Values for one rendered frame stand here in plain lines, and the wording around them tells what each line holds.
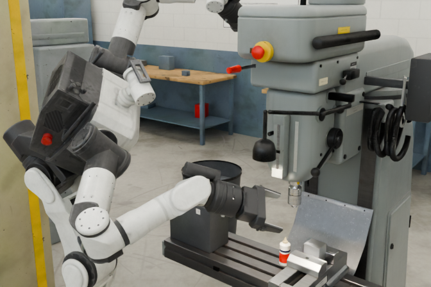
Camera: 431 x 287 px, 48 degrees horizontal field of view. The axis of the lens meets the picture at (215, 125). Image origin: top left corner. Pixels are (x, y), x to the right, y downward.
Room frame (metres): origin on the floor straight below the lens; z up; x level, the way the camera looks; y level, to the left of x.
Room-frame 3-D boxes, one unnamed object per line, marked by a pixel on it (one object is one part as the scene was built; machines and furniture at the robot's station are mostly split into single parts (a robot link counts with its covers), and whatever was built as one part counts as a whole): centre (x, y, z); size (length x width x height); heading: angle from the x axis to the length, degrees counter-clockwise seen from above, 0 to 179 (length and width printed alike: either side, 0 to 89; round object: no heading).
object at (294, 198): (1.60, -0.28, 1.23); 0.05 x 0.05 x 0.06
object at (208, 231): (1.84, 0.07, 1.03); 0.22 x 0.12 x 0.20; 51
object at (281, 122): (1.51, -0.21, 1.45); 0.04 x 0.04 x 0.21; 52
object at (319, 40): (1.53, -0.42, 1.79); 0.45 x 0.04 x 0.04; 142
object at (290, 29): (1.61, -0.29, 1.81); 0.47 x 0.26 x 0.16; 142
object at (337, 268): (1.52, -0.33, 0.99); 0.35 x 0.15 x 0.11; 140
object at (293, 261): (1.50, -0.31, 1.02); 0.12 x 0.06 x 0.04; 50
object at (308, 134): (1.60, -0.28, 1.47); 0.21 x 0.19 x 0.32; 52
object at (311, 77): (1.63, -0.31, 1.68); 0.34 x 0.24 x 0.10; 142
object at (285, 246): (1.65, -0.26, 0.99); 0.04 x 0.04 x 0.11
